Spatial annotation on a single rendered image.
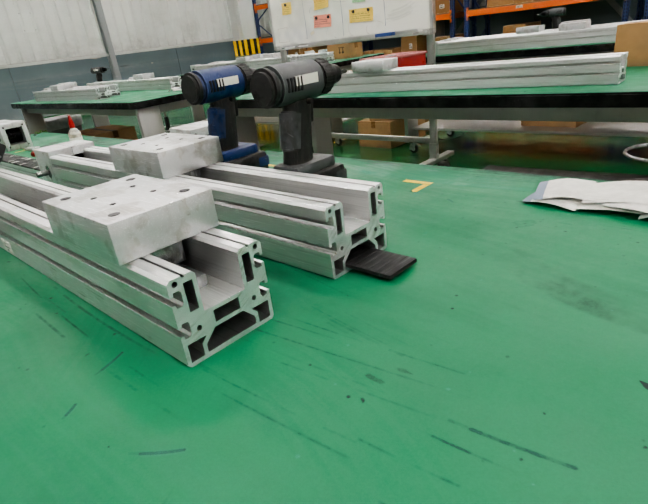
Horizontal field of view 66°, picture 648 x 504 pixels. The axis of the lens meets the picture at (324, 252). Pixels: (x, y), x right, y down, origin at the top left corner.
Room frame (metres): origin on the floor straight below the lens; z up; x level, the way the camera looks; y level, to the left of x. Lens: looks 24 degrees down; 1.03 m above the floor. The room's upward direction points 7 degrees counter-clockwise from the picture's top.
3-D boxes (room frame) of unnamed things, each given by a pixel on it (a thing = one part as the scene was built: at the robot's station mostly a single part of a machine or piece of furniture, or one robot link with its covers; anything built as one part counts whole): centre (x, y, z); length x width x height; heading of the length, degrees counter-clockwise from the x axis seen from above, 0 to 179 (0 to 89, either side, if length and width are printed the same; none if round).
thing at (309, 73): (0.83, -0.01, 0.89); 0.20 x 0.08 x 0.22; 136
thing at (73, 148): (1.13, 0.55, 0.83); 0.12 x 0.09 x 0.10; 134
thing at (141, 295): (0.68, 0.37, 0.82); 0.80 x 0.10 x 0.09; 44
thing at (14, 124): (1.90, 1.10, 0.83); 0.11 x 0.10 x 0.10; 138
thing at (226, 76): (1.02, 0.14, 0.89); 0.20 x 0.08 x 0.22; 136
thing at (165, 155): (0.81, 0.24, 0.87); 0.16 x 0.11 x 0.07; 44
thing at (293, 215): (0.81, 0.24, 0.82); 0.80 x 0.10 x 0.09; 44
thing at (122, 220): (0.50, 0.20, 0.87); 0.16 x 0.11 x 0.07; 44
